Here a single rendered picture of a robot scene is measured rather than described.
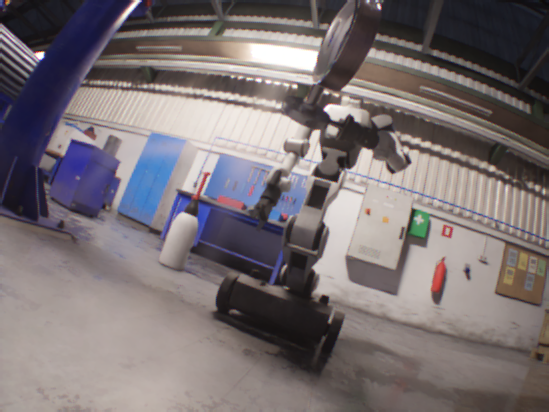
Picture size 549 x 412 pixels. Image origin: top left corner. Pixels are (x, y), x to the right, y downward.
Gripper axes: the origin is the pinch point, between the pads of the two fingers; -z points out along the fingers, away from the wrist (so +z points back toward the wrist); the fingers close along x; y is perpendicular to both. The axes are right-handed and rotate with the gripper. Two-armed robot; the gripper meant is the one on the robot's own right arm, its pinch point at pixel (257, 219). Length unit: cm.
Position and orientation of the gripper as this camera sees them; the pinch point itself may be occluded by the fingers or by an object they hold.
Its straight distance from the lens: 133.2
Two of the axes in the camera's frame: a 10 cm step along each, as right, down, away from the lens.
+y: 9.0, 2.4, -3.7
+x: -1.6, -6.0, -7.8
